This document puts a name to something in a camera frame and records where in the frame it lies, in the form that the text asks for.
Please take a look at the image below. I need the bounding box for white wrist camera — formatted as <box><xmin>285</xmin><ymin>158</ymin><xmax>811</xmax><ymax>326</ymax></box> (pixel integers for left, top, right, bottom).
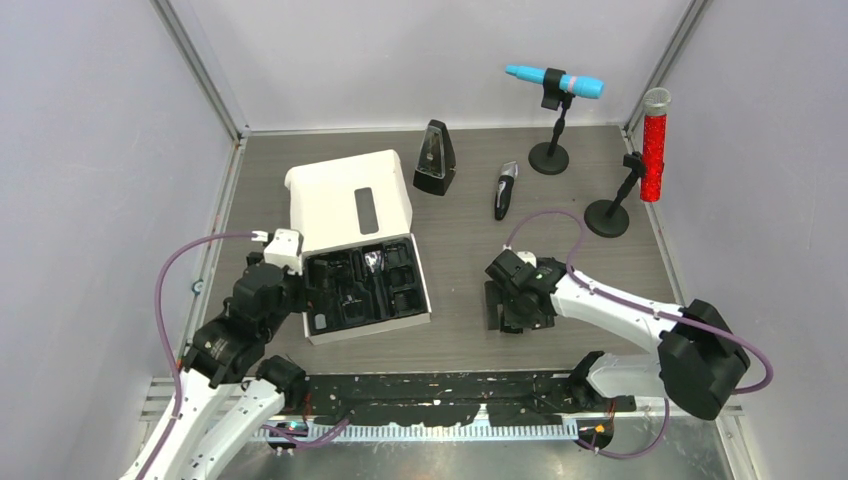
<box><xmin>516</xmin><ymin>251</ymin><xmax>537</xmax><ymax>267</ymax></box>
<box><xmin>251</xmin><ymin>228</ymin><xmax>303</xmax><ymax>275</ymax></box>

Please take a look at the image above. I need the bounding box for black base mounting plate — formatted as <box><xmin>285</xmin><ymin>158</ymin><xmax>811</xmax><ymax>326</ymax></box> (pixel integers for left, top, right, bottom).
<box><xmin>279</xmin><ymin>371</ymin><xmax>636</xmax><ymax>427</ymax></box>

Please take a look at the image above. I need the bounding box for blue microphone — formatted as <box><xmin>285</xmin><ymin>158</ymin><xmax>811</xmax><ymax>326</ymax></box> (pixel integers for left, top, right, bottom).
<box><xmin>505</xmin><ymin>65</ymin><xmax>605</xmax><ymax>99</ymax></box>

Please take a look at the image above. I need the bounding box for white box with black tray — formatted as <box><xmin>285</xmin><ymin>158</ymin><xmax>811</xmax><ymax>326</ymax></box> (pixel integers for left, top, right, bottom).
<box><xmin>284</xmin><ymin>150</ymin><xmax>432</xmax><ymax>345</ymax></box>

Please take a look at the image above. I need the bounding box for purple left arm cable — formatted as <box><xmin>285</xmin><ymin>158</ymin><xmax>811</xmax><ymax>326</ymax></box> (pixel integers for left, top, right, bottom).
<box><xmin>135</xmin><ymin>231</ymin><xmax>356</xmax><ymax>480</ymax></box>

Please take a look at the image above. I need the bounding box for black metronome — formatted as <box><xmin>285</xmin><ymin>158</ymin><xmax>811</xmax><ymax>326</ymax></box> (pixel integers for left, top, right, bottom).
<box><xmin>413</xmin><ymin>119</ymin><xmax>456</xmax><ymax>196</ymax></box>

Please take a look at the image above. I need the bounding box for red glitter microphone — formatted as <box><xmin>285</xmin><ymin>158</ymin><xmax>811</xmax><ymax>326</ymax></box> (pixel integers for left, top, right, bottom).
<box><xmin>640</xmin><ymin>87</ymin><xmax>671</xmax><ymax>203</ymax></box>

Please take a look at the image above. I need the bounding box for black stand of red microphone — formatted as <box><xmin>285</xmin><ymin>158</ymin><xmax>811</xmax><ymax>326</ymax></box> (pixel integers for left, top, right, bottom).
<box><xmin>584</xmin><ymin>152</ymin><xmax>646</xmax><ymax>238</ymax></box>

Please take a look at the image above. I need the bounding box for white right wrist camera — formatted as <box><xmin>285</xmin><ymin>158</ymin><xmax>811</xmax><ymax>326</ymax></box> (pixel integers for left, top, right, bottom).
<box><xmin>516</xmin><ymin>251</ymin><xmax>537</xmax><ymax>267</ymax></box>

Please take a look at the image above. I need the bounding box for black stand of blue microphone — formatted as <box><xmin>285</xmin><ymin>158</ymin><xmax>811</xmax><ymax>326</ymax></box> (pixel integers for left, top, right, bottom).
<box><xmin>527</xmin><ymin>68</ymin><xmax>576</xmax><ymax>177</ymax></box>

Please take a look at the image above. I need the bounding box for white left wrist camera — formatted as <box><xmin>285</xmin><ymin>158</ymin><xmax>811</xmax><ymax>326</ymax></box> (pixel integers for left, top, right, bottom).
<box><xmin>251</xmin><ymin>228</ymin><xmax>303</xmax><ymax>275</ymax></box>

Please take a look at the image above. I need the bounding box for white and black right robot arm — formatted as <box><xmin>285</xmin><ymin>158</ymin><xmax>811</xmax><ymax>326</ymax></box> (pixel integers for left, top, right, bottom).
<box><xmin>484</xmin><ymin>249</ymin><xmax>751</xmax><ymax>420</ymax></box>

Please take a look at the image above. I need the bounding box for black and silver hair clipper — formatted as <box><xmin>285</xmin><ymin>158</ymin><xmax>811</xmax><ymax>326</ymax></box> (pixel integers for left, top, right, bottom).
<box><xmin>494</xmin><ymin>161</ymin><xmax>518</xmax><ymax>221</ymax></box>

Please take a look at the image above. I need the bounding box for black clipper comb guard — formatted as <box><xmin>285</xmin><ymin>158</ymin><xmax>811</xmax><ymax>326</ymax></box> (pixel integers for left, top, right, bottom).
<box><xmin>500</xmin><ymin>322</ymin><xmax>524</xmax><ymax>334</ymax></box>

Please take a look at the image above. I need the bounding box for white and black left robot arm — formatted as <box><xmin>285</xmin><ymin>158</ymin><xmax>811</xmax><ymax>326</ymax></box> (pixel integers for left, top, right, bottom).
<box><xmin>124</xmin><ymin>262</ymin><xmax>308</xmax><ymax>479</ymax></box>

